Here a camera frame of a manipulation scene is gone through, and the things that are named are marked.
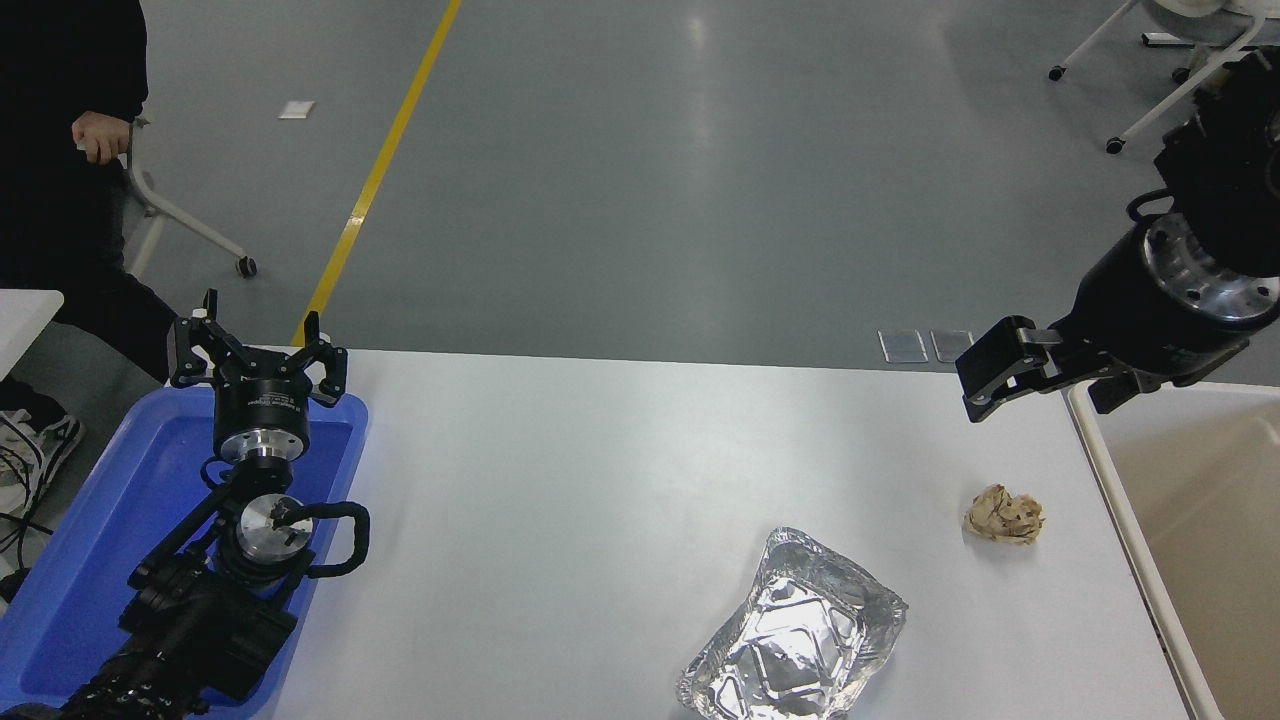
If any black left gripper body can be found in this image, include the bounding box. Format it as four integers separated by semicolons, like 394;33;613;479
213;357;313;447

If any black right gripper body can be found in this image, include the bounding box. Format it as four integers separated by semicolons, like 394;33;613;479
1058;224;1253;388

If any foil tray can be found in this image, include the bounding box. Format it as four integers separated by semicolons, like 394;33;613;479
676;527;909;720

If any person's hand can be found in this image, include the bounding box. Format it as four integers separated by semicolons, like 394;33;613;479
72;111;134;167

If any crumpled tan paper ball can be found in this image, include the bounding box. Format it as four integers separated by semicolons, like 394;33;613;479
964;485;1046;546

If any small white table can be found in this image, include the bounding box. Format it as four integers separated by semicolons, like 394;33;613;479
0;289;65;382

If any white shoe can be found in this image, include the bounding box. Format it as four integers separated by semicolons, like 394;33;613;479
0;410;87;521

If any blue plastic tray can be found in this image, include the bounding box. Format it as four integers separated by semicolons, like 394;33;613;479
0;388;370;720

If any person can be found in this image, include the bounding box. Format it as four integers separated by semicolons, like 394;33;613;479
0;0;183;431

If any large pale bin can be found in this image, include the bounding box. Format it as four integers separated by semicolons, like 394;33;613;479
1065;380;1280;720

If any black cables bundle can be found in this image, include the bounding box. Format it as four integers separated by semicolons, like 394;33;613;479
0;470;61;606

